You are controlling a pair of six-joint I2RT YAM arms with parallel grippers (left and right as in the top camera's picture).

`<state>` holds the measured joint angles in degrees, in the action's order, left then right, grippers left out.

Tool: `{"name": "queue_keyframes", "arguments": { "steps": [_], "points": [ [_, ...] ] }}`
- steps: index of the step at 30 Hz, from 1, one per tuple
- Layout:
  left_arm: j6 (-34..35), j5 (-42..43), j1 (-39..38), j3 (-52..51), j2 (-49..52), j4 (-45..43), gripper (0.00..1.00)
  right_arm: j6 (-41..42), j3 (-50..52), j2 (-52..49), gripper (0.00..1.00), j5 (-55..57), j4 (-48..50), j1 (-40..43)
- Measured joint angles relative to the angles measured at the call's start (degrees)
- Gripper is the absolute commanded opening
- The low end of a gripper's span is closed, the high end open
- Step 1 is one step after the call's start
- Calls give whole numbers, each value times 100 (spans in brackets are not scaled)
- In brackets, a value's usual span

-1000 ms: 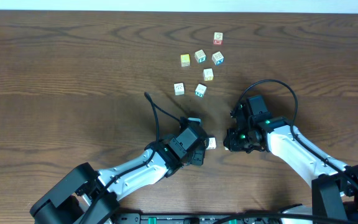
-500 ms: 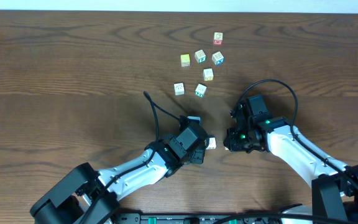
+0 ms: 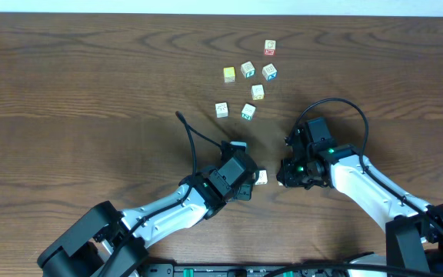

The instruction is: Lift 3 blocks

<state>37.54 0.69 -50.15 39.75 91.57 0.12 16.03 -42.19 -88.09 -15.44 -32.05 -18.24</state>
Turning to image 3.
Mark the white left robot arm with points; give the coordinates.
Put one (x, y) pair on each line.
(110, 242)

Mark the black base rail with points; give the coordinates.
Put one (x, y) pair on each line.
(171, 270)

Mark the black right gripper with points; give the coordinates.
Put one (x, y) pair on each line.
(290, 180)

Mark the orange letter wooden block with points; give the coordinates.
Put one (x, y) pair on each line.
(257, 92)

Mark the red M wooden block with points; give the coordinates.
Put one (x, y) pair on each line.
(270, 46)

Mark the yellow wooden block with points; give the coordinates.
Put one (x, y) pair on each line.
(229, 74)

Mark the plain white wooden block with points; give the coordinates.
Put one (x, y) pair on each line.
(221, 110)

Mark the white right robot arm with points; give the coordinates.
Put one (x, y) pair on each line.
(412, 226)

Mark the teal letter wooden block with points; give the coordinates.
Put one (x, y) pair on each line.
(247, 69)

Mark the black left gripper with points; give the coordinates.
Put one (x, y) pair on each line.
(251, 196)

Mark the green N wooden block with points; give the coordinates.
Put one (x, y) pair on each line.
(248, 112)

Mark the blue letter wooden block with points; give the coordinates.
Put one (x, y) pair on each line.
(269, 72)

